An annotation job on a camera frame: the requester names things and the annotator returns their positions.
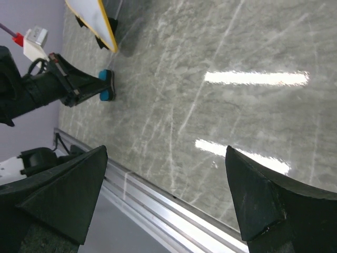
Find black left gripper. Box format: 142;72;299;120
26;53;107;107

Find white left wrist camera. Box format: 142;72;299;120
12;25;48;62

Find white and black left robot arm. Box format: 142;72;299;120
1;46;116;127

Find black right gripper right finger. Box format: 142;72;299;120
225;146;336;252

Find black whiteboard foot right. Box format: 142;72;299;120
95;36;109;50

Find black whiteboard foot left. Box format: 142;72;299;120
75;16;87;28

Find blue whiteboard eraser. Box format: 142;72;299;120
98;69;116;102

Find aluminium front rail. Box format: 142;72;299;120
52;128;251;253

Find yellow framed whiteboard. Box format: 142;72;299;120
65;1;122;53

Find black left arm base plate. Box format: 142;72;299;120
18;145;85;177

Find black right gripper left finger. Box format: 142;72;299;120
1;146;107;252

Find black whiteboard foot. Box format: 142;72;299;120
95;36;109;50
75;16;87;28

